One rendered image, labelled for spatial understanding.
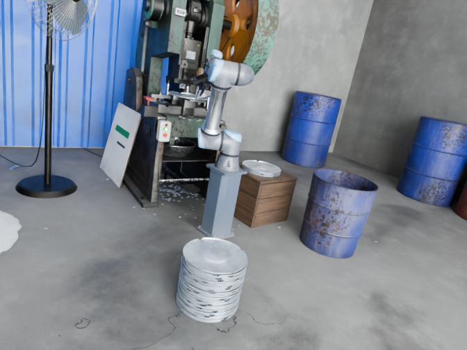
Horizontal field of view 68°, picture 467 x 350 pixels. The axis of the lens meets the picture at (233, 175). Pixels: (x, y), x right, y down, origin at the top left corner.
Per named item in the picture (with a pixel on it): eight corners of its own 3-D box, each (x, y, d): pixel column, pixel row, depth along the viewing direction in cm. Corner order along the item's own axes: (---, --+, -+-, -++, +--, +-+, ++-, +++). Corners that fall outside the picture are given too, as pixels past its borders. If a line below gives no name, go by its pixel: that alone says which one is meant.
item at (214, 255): (260, 267, 153) (260, 265, 152) (202, 280, 136) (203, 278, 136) (224, 235, 175) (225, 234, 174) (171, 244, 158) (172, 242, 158)
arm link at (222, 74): (220, 155, 208) (242, 68, 175) (195, 151, 205) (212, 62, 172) (219, 143, 217) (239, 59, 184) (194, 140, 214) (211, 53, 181)
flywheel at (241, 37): (237, 94, 294) (292, 37, 238) (216, 92, 283) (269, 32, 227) (219, 25, 315) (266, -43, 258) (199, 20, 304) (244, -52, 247)
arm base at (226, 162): (243, 170, 215) (247, 155, 212) (225, 172, 205) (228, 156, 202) (227, 162, 225) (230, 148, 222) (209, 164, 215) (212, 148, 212)
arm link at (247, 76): (263, 67, 178) (244, 62, 223) (242, 63, 176) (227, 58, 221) (258, 90, 182) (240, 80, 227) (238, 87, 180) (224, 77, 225)
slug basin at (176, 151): (201, 159, 274) (203, 147, 271) (160, 159, 255) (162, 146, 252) (183, 147, 300) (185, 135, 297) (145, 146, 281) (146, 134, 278)
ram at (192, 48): (199, 82, 254) (205, 39, 245) (180, 79, 246) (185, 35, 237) (189, 79, 268) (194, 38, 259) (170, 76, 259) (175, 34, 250)
